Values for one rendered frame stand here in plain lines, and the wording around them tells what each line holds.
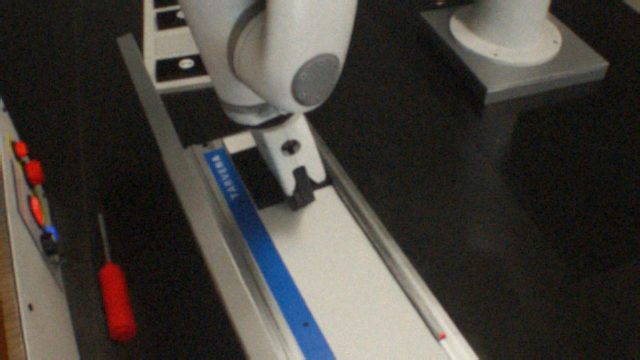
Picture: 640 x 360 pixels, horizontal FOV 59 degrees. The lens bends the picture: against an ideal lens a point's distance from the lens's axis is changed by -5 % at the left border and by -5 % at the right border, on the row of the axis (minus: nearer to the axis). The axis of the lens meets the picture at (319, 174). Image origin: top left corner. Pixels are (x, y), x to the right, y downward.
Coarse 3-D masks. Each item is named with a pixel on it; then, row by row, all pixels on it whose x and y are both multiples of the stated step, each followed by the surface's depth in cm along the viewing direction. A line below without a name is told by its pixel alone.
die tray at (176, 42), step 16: (144, 0) 111; (144, 32) 103; (160, 32) 103; (176, 32) 102; (144, 48) 99; (160, 48) 99; (176, 48) 99; (192, 48) 99; (192, 80) 92; (208, 80) 92
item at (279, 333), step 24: (216, 144) 80; (192, 168) 77; (336, 168) 77; (216, 192) 74; (336, 192) 74; (216, 216) 71; (240, 240) 69; (384, 240) 69; (240, 264) 67; (384, 264) 67; (408, 264) 66; (216, 288) 65; (264, 288) 64; (264, 312) 62; (432, 312) 62; (288, 336) 60; (456, 336) 60
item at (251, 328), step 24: (120, 48) 63; (144, 72) 60; (144, 96) 57; (168, 120) 54; (168, 144) 52; (168, 168) 50; (192, 192) 48; (192, 216) 46; (216, 240) 45; (216, 264) 43; (240, 288) 42; (240, 312) 40; (240, 336) 39; (264, 336) 39
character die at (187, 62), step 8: (184, 56) 95; (192, 56) 95; (200, 56) 95; (160, 64) 94; (168, 64) 94; (176, 64) 94; (184, 64) 93; (192, 64) 93; (200, 64) 94; (160, 72) 92; (168, 72) 92; (176, 72) 93; (184, 72) 92; (192, 72) 92; (200, 72) 93; (160, 80) 92; (168, 80) 92; (176, 80) 92
